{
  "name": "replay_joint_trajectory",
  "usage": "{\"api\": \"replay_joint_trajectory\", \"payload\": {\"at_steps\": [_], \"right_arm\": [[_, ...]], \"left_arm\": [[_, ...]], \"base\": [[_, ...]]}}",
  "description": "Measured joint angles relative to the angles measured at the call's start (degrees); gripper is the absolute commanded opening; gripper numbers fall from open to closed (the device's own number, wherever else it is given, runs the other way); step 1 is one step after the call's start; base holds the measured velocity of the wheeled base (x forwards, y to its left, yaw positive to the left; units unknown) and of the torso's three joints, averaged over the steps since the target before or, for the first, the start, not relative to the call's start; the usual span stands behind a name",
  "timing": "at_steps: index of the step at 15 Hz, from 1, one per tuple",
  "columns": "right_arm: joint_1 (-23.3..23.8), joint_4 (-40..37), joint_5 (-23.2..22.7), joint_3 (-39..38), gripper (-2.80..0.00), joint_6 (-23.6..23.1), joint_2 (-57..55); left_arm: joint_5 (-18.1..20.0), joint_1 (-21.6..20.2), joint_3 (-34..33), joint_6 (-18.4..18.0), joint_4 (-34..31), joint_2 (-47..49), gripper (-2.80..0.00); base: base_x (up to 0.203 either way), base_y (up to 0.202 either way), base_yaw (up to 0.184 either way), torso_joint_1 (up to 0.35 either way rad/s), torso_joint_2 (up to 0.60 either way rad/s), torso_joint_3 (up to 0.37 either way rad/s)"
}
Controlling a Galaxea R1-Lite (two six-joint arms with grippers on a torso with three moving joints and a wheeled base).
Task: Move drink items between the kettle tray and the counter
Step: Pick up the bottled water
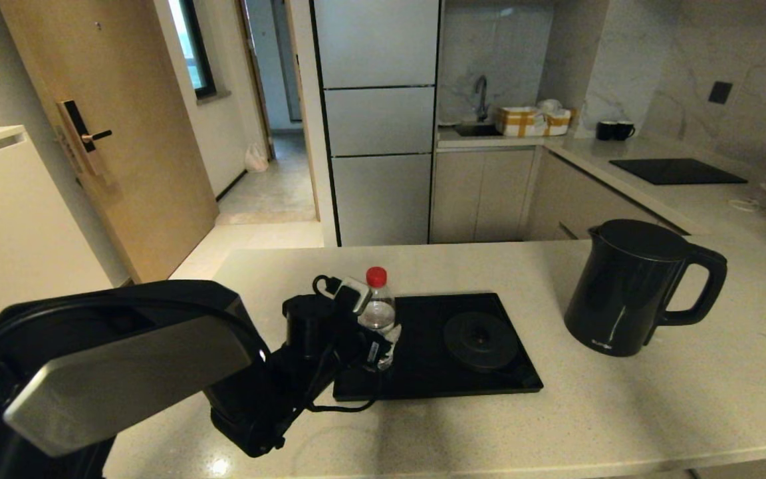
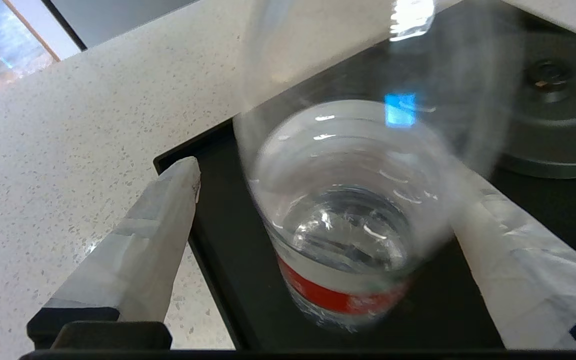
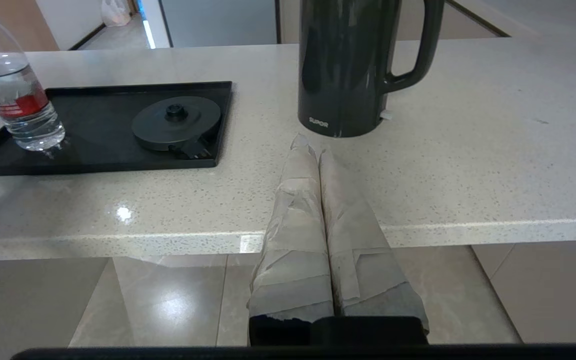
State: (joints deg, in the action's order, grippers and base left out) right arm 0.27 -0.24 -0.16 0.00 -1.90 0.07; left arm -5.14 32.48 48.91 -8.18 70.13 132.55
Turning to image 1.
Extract water bottle red cap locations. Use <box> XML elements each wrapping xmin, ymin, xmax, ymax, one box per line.
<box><xmin>358</xmin><ymin>266</ymin><xmax>402</xmax><ymax>372</ymax></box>

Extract black electric kettle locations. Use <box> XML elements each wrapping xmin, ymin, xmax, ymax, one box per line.
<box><xmin>564</xmin><ymin>219</ymin><xmax>729</xmax><ymax>358</ymax></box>

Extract black round kettle base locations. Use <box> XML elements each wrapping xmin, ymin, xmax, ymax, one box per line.
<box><xmin>443</xmin><ymin>311</ymin><xmax>519</xmax><ymax>372</ymax></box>

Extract black rectangular tray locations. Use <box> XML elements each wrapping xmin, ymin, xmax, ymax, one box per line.
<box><xmin>332</xmin><ymin>293</ymin><xmax>545</xmax><ymax>402</ymax></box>

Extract beige kitchen base cabinets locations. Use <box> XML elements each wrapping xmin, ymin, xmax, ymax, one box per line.
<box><xmin>431</xmin><ymin>148</ymin><xmax>690</xmax><ymax>243</ymax></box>

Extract white plastic bag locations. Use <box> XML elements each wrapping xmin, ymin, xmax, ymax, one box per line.
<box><xmin>245</xmin><ymin>143</ymin><xmax>271</xmax><ymax>175</ymax></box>

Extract silver refrigerator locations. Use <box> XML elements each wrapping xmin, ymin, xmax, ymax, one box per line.
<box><xmin>310</xmin><ymin>0</ymin><xmax>442</xmax><ymax>247</ymax></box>

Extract large white yellow-striped box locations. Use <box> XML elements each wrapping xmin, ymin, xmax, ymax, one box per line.
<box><xmin>495</xmin><ymin>107</ymin><xmax>547</xmax><ymax>138</ymax></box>

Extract dark kitchen faucet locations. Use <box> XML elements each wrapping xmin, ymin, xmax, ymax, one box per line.
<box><xmin>473</xmin><ymin>75</ymin><xmax>489</xmax><ymax>123</ymax></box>

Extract small white yellow-striped box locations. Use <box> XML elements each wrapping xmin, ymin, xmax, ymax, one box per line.
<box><xmin>543</xmin><ymin>111</ymin><xmax>573</xmax><ymax>137</ymax></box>

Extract wooden door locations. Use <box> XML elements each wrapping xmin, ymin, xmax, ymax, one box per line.
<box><xmin>0</xmin><ymin>0</ymin><xmax>219</xmax><ymax>283</ymax></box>

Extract black induction cooktop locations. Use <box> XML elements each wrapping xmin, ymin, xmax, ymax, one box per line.
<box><xmin>608</xmin><ymin>158</ymin><xmax>749</xmax><ymax>186</ymax></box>

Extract dark-framed window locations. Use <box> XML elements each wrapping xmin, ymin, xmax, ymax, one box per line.
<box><xmin>169</xmin><ymin>0</ymin><xmax>219</xmax><ymax>102</ymax></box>

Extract white cabinet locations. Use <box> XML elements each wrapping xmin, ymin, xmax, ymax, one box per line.
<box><xmin>0</xmin><ymin>125</ymin><xmax>116</xmax><ymax>327</ymax></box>

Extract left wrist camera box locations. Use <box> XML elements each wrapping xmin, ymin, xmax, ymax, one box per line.
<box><xmin>333</xmin><ymin>277</ymin><xmax>372</xmax><ymax>315</ymax></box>

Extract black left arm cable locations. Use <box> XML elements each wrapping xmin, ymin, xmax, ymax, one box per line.
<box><xmin>290</xmin><ymin>274</ymin><xmax>384</xmax><ymax>413</ymax></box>

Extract black door lock handle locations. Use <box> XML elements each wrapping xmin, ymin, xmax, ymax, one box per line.
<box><xmin>57</xmin><ymin>100</ymin><xmax>114</xmax><ymax>177</ymax></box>

